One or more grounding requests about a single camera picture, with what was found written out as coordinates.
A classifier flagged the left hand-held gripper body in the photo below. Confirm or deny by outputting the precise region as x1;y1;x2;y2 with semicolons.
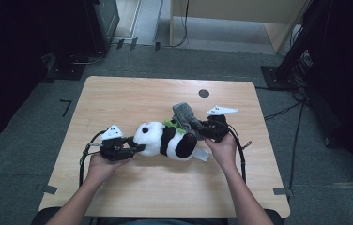
98;123;129;162

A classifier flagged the hand-held gripper cable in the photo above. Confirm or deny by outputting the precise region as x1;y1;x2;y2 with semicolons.
78;129;109;188
226;124;253;185

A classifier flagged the light wooden desk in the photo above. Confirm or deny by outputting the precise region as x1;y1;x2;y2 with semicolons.
169;0;310;54

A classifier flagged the hanging black cable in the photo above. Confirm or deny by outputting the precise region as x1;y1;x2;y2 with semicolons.
164;0;191;49

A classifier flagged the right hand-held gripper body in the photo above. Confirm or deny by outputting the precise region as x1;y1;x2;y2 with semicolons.
206;105;239;143

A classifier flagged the person's clothing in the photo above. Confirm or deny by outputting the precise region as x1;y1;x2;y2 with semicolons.
96;217;229;225

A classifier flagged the right hand-held gripper cable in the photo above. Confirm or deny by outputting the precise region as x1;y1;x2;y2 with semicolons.
226;124;253;185

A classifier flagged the grey tape strip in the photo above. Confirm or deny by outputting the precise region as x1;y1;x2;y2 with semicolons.
272;187;292;197
36;183;59;195

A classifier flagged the panda plush toy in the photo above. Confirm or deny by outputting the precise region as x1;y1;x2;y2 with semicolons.
132;119;211;163

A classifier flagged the black angled floor tape mark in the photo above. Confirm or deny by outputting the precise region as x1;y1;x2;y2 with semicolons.
59;98;73;118

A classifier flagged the bundle of cables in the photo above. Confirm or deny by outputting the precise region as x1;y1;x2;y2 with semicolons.
289;49;314;103

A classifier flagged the black metal stand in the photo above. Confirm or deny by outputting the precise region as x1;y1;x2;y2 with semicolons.
260;0;334;92

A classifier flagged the left hand-held gripper cable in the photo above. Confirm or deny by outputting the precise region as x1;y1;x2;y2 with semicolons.
78;129;109;188

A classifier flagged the person's left hand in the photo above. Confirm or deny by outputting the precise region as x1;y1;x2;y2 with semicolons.
86;154;131;186

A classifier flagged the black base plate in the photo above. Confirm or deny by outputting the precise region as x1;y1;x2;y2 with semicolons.
44;52;86;81

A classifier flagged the black cabinet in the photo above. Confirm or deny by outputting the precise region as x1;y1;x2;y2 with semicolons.
84;0;121;56

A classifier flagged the grey towel cloth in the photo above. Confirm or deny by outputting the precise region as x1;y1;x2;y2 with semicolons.
171;101;207;141

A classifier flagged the black floor cable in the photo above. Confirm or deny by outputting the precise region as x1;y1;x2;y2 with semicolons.
69;50;107;66
263;98;306;122
288;102;306;197

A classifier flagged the person's right hand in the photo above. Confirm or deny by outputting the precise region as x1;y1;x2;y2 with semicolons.
204;133;238;172

